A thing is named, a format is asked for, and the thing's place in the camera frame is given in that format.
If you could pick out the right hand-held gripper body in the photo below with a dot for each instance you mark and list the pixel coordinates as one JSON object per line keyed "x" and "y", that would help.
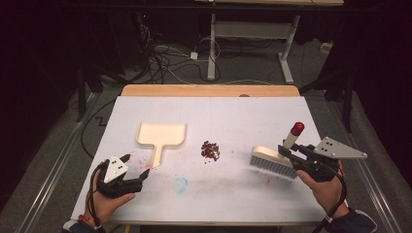
{"x": 319, "y": 163}

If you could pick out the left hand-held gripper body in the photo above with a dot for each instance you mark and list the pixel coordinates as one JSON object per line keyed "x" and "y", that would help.
{"x": 115, "y": 186}

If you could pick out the person's left hand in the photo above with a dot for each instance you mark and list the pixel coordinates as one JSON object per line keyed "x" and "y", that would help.
{"x": 107, "y": 204}

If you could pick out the person's right hand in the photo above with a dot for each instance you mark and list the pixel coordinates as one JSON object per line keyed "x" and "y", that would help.
{"x": 322, "y": 192}

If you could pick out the cream dustpan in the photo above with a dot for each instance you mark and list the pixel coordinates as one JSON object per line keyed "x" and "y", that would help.
{"x": 161, "y": 135}

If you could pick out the pile of red crumbs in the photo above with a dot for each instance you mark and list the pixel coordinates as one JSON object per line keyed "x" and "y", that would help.
{"x": 210, "y": 150}

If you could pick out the black metal stand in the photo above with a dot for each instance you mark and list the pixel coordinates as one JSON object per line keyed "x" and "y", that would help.
{"x": 348, "y": 97}
{"x": 81, "y": 97}

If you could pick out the white table cover sheet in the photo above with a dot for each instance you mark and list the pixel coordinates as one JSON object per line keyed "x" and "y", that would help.
{"x": 226, "y": 197}

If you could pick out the wooden table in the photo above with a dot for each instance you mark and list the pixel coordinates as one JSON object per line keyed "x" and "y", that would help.
{"x": 210, "y": 90}

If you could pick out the white power adapter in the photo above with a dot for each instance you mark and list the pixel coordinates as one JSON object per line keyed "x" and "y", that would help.
{"x": 193, "y": 55}

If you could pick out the metal floor rail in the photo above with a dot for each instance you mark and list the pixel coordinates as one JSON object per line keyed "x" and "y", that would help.
{"x": 366, "y": 168}
{"x": 55, "y": 168}

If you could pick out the white desk frame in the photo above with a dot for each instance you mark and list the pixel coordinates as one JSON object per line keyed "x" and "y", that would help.
{"x": 251, "y": 29}

